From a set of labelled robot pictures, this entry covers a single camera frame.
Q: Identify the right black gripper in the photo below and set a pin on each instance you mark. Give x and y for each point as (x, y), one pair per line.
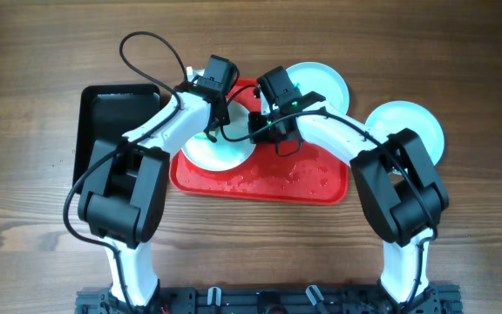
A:
(286, 139)

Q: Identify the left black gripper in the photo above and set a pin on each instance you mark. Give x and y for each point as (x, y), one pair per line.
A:
(221, 120)

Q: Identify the white plate green smear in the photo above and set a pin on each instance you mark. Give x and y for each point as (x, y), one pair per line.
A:
(222, 155)

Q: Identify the light blue plate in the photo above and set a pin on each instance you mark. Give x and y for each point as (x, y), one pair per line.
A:
(399, 114)

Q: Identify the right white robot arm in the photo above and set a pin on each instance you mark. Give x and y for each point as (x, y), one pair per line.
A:
(401, 193)

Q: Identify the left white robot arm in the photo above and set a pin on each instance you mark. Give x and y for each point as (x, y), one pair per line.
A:
(123, 190)

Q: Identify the red plastic tray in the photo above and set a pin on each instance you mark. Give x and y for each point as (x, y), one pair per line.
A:
(299, 173)

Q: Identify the black plastic tray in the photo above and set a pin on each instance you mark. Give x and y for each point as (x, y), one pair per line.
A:
(106, 112)

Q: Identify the blue plate green smear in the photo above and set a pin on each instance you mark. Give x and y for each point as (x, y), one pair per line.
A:
(321, 78)

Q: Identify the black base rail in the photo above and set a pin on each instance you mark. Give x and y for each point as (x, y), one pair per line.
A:
(436, 298)

